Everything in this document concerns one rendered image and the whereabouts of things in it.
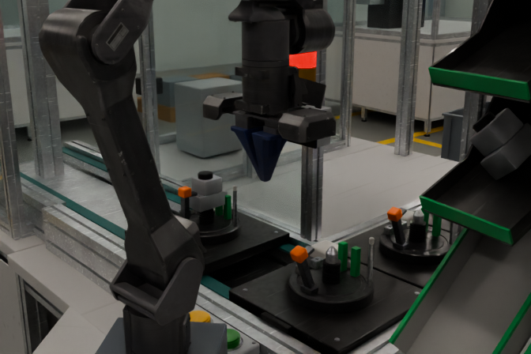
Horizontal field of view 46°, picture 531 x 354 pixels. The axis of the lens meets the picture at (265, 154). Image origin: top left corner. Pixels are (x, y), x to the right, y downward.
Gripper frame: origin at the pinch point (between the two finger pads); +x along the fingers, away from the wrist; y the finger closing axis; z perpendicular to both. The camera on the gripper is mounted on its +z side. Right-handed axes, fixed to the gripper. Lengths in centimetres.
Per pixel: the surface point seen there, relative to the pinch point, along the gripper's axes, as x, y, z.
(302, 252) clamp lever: 18.4, 4.1, 11.4
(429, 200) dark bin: 4.5, -16.7, 11.9
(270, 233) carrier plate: 28.4, 29.3, 28.6
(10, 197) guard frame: 29, 86, -2
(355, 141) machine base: 39, 89, 130
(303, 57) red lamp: -7.7, 22.3, 29.8
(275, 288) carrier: 28.4, 11.9, 13.4
